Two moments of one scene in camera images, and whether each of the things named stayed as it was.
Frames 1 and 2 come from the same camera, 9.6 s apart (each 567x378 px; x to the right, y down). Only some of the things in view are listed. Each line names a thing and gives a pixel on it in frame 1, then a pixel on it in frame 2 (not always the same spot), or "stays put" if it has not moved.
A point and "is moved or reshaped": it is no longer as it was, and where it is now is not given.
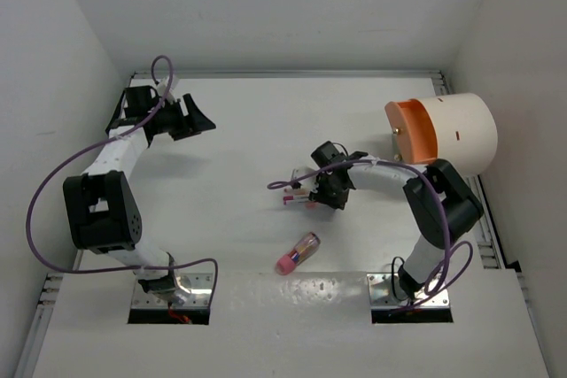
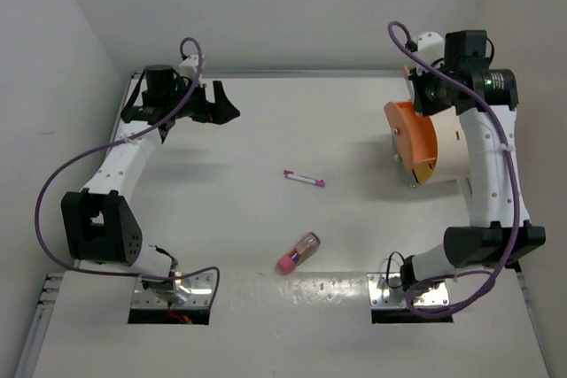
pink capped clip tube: x=303 y=250 stays put
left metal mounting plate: x=198 y=285 stays put
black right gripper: x=321 y=197 -> x=422 y=104
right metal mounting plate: x=387 y=290 stays put
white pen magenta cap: x=291 y=200 is moved or reshaped
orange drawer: x=417 y=132 stays put
